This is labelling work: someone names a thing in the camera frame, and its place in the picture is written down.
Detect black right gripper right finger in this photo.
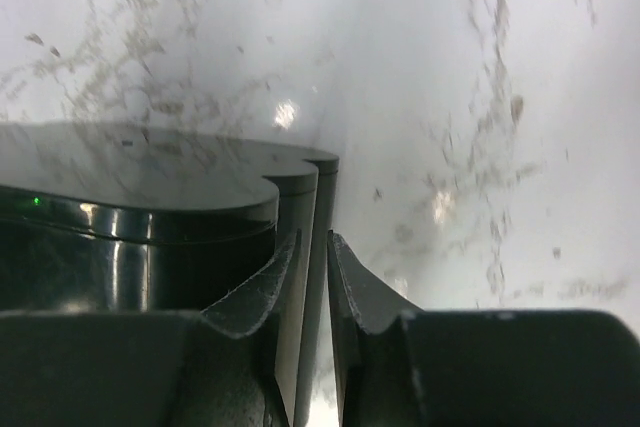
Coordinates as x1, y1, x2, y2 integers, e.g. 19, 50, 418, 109
327, 232, 639, 427

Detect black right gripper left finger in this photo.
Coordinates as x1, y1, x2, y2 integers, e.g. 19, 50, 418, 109
1, 232, 301, 426

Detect black pink drawer organizer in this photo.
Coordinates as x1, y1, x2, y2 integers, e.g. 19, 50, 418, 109
1, 122, 339, 426

